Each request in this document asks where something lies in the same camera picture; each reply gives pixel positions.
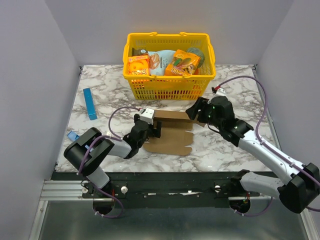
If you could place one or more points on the brown cardboard box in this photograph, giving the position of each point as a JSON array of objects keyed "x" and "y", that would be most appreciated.
[{"x": 176, "y": 133}]

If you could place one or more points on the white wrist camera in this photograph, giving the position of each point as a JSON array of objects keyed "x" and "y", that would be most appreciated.
[
  {"x": 218, "y": 91},
  {"x": 147, "y": 115}
]

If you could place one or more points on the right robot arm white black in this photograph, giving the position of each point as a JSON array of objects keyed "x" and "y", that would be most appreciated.
[{"x": 296, "y": 185}]

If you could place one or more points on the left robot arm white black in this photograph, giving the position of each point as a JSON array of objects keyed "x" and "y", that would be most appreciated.
[{"x": 91, "y": 148}]

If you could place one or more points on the green round scrubber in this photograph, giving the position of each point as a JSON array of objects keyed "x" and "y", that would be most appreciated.
[{"x": 199, "y": 53}]

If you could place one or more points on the dark brown packet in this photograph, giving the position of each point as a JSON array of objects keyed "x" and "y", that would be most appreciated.
[{"x": 139, "y": 52}]

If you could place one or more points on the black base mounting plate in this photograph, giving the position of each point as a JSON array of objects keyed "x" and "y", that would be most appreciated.
[{"x": 168, "y": 190}]

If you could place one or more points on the yellow plastic shopping basket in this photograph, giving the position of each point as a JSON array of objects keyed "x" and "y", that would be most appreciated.
[{"x": 170, "y": 87}]

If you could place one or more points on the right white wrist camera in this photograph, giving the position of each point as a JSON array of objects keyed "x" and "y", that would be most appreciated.
[{"x": 218, "y": 91}]

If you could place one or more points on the small blue box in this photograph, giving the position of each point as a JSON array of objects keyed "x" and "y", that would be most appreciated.
[{"x": 72, "y": 136}]

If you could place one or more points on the light blue chips bag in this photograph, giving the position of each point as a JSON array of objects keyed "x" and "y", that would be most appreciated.
[{"x": 159, "y": 60}]

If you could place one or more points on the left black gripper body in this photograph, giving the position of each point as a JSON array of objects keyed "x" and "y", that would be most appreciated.
[{"x": 151, "y": 130}]

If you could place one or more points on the orange gummy candy bag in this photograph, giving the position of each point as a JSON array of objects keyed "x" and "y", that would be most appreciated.
[{"x": 182, "y": 64}]

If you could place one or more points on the long blue box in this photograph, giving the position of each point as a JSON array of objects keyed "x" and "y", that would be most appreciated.
[{"x": 89, "y": 102}]

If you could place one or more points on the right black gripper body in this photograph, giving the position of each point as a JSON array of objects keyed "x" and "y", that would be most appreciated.
[{"x": 200, "y": 112}]

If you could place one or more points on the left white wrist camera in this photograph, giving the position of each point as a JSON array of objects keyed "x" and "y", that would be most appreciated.
[{"x": 147, "y": 115}]

